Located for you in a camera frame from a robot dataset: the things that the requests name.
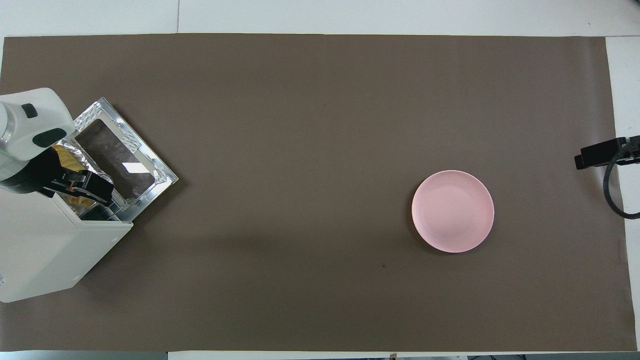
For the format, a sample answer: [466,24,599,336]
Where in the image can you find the glass oven door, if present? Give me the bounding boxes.
[74,97,179,223]

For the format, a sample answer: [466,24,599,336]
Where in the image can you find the aluminium foil tray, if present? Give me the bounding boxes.
[52,136,116,213]

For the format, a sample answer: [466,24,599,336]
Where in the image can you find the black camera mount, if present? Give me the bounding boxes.
[574,135,640,171]

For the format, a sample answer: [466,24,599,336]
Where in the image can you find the sliced orange bread loaf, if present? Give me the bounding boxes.
[61,146,83,171]

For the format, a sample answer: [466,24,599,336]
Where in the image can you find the pink round plate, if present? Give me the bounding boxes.
[411,170,495,254]

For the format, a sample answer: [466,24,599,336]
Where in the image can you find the brown table mat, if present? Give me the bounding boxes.
[0,33,636,352]

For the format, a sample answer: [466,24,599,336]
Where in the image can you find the black camera mount cable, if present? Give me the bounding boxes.
[602,145,640,221]

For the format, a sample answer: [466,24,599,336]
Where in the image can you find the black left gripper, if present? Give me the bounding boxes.
[0,147,115,206]

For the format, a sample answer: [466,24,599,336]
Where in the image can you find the cream toaster oven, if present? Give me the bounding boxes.
[0,127,134,304]

